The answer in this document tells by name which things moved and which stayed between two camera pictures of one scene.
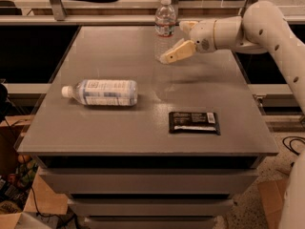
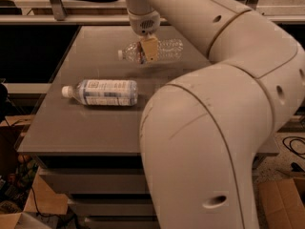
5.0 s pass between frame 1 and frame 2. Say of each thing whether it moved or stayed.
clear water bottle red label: moved
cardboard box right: stayed
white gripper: moved
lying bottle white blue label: stayed
